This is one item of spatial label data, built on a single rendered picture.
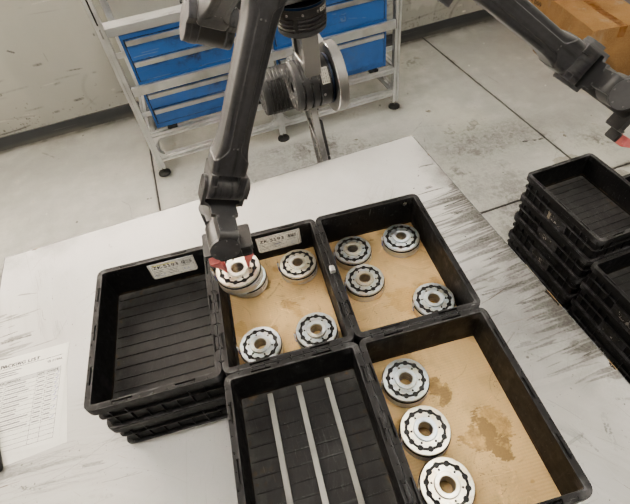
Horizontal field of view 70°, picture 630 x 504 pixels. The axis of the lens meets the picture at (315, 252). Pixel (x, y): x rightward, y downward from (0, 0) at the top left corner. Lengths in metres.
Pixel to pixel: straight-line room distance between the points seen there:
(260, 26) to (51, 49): 3.09
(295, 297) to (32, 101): 3.04
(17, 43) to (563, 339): 3.50
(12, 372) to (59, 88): 2.61
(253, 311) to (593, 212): 1.39
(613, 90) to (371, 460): 0.84
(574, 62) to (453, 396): 0.72
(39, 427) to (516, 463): 1.16
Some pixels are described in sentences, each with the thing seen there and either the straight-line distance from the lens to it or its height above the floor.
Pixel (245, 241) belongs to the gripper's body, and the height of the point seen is 1.13.
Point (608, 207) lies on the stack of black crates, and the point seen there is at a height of 0.49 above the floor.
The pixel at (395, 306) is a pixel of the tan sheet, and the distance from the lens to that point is 1.18.
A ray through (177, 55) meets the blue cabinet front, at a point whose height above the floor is 0.72.
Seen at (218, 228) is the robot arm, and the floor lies 1.25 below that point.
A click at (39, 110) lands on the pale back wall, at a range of 3.96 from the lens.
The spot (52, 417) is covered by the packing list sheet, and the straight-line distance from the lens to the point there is 1.44.
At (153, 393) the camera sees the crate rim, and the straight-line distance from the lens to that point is 1.06.
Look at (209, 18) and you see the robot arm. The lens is 0.99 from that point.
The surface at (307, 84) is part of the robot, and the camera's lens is 1.35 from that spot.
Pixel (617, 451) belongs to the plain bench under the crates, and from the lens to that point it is 1.29.
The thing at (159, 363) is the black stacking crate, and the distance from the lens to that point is 1.21.
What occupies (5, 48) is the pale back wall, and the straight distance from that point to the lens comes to 3.79.
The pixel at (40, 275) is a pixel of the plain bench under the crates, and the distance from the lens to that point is 1.79.
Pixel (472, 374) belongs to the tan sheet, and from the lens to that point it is 1.11.
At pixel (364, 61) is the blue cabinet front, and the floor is 0.39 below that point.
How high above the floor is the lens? 1.81
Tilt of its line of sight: 49 degrees down
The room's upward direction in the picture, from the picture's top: 9 degrees counter-clockwise
